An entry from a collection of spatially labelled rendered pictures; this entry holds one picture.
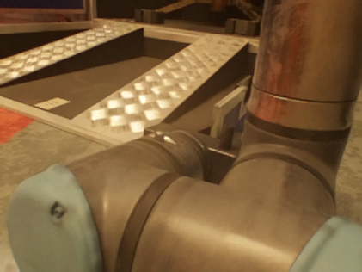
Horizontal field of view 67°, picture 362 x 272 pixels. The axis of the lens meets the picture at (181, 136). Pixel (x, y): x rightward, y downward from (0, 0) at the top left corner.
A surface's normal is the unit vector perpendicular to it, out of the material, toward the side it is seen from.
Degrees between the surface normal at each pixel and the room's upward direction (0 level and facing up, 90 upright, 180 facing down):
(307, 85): 90
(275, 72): 92
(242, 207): 5
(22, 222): 82
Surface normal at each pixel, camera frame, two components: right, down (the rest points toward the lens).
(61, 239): -0.53, 0.19
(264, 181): -0.07, -0.94
